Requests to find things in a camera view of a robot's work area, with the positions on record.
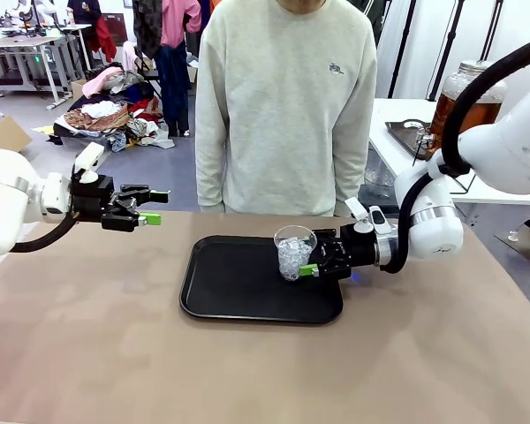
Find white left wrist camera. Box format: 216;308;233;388
72;141;105;184

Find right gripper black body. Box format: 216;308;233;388
329;225;379;269

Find person's right forearm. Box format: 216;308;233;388
195;127;227;213

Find pile of mixed clothes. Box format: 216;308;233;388
48;64;176;154

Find black plastic tray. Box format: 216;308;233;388
178;235;345;325

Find dark metal tray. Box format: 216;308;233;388
384;118;443;155

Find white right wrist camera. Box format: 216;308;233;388
344;197;372;234

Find dark patterned hanging garment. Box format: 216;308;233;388
132;0;164;59

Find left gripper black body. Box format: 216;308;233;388
69;175;117;223

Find background person in dark top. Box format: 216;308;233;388
67;0;102;27

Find dark blue hanging trousers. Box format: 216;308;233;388
154;43;192;138

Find large cardboard box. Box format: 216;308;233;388
0;115;33;151

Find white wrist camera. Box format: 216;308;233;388
344;197;372;234
72;141;105;184

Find clear plastic bag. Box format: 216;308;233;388
364;152;397;189

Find red hanging garment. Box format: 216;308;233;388
87;16;118;64

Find pink hanging garment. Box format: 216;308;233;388
160;0;203;49

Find black light stand pole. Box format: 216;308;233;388
427;0;466;102
387;0;420;99
477;0;505;63

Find person's left forearm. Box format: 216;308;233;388
333;127;375;217

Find white background desk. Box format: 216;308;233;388
0;35;79;111

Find clear plastic cup with ice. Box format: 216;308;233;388
273;224;317;283

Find person in grey sweatshirt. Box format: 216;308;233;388
195;0;378;217

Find glass tea drink dispenser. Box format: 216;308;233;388
432;60;509;160

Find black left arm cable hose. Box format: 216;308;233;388
8;210;80;254

